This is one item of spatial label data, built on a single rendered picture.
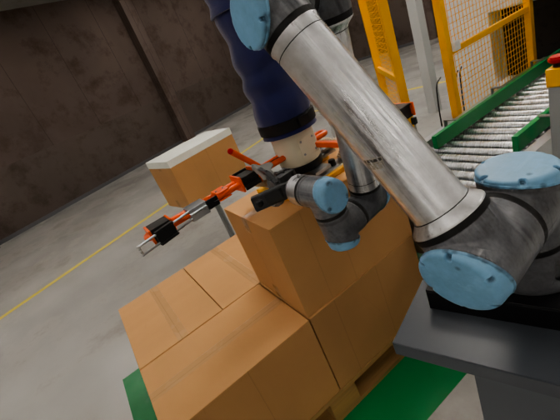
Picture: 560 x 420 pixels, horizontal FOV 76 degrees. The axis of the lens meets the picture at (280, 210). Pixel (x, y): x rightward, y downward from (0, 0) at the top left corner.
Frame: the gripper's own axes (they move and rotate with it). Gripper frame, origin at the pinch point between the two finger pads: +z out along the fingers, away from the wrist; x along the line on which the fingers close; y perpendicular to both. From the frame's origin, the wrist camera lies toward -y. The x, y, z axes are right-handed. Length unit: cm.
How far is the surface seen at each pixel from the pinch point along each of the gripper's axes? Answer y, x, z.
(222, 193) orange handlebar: -9.1, 0.8, 10.7
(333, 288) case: 9, -49, -5
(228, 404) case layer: -45, -59, -5
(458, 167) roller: 117, -54, 9
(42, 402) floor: -136, -105, 156
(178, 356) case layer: -50, -52, 26
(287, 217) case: 2.9, -13.1, -5.4
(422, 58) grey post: 345, -38, 188
